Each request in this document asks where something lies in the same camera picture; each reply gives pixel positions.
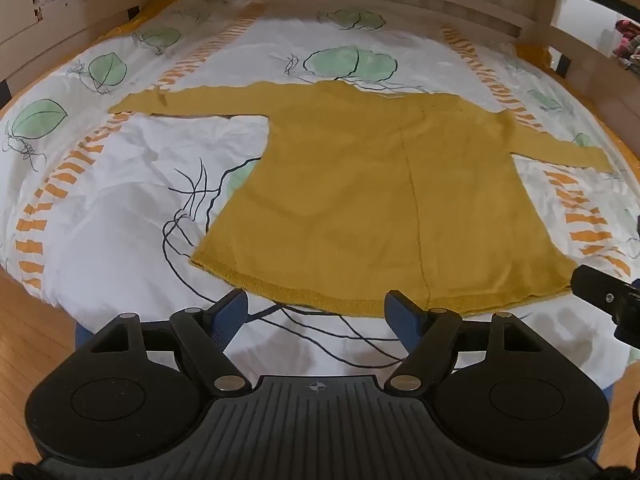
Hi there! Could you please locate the mustard yellow knit sweater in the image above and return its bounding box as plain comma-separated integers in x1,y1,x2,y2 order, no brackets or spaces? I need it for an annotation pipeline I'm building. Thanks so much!
117,81,611,316

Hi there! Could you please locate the pile of colourful clothes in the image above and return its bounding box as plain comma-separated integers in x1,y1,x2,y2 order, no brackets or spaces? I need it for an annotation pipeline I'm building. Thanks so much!
614,20,640,74

